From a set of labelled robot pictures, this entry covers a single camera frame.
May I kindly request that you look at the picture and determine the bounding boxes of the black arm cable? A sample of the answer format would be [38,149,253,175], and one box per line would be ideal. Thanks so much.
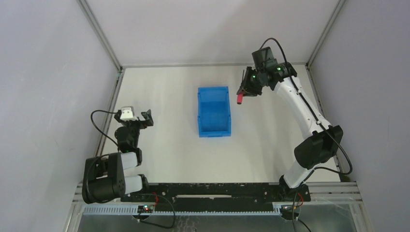
[90,110,120,148]
[259,38,353,175]

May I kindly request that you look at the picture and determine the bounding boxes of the white slotted cable duct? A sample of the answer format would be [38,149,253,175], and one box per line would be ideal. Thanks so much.
[82,204,284,216]

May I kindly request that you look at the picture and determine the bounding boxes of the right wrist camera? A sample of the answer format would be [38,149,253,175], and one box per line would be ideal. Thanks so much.
[251,46,278,70]

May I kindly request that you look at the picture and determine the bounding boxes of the aluminium frame post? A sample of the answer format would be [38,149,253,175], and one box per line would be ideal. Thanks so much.
[306,0,347,68]
[76,0,123,72]

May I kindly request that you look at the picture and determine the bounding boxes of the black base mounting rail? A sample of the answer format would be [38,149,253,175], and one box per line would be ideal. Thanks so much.
[120,183,311,213]

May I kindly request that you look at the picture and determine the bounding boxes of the aluminium frame left post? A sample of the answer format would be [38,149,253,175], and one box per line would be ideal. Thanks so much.
[76,0,123,72]

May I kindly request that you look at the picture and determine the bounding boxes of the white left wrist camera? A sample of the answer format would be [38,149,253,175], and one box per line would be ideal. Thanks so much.
[120,106,137,121]

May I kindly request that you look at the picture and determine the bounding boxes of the blue plastic storage bin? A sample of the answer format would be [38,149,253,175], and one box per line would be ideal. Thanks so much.
[197,86,232,138]

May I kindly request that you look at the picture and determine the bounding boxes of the left controller circuit board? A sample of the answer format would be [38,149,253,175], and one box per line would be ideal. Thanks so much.
[137,205,155,214]

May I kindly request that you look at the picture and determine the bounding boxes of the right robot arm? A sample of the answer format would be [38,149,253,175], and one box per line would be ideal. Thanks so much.
[237,63,343,196]

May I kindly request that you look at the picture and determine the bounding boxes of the red-handled black screwdriver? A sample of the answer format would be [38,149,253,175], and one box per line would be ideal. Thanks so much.
[236,70,245,105]

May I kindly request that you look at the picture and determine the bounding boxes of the aluminium frame right post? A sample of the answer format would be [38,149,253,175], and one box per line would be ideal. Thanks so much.
[306,0,347,68]

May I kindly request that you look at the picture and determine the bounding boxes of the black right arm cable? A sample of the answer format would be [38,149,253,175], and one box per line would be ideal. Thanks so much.
[259,38,353,175]

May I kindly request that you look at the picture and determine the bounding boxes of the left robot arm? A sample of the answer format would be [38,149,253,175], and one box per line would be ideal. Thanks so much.
[82,106,154,204]

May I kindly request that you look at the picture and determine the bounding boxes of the controller circuit board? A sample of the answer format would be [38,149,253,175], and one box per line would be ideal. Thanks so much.
[280,205,300,221]
[137,205,155,214]

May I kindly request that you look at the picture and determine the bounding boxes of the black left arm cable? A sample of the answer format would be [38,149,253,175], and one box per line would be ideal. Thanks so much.
[90,110,120,148]

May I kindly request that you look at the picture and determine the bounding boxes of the right controller circuit board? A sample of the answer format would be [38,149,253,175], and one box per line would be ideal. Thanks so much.
[280,205,300,221]

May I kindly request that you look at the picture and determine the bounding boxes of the black board cable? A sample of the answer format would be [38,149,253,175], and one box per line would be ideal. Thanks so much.
[132,193,176,230]

